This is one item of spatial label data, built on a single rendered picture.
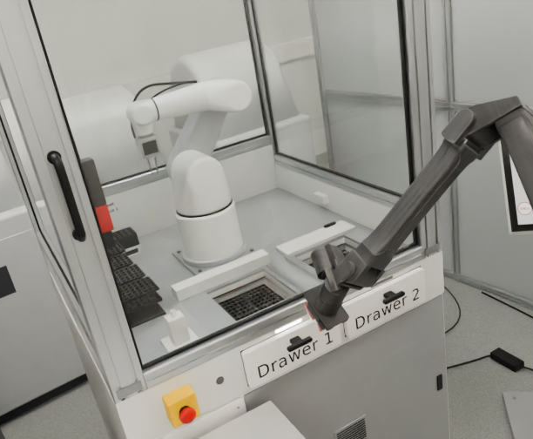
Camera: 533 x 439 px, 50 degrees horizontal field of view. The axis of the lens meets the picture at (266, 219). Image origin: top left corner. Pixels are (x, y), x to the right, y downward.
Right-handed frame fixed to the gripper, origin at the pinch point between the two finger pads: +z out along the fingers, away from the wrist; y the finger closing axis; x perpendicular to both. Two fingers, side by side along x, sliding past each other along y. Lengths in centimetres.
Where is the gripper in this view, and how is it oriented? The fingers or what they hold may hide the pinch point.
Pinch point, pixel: (319, 322)
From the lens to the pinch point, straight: 144.7
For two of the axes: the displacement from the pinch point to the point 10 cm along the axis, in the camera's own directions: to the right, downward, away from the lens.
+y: -5.1, -7.3, 4.5
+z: -1.4, 5.9, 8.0
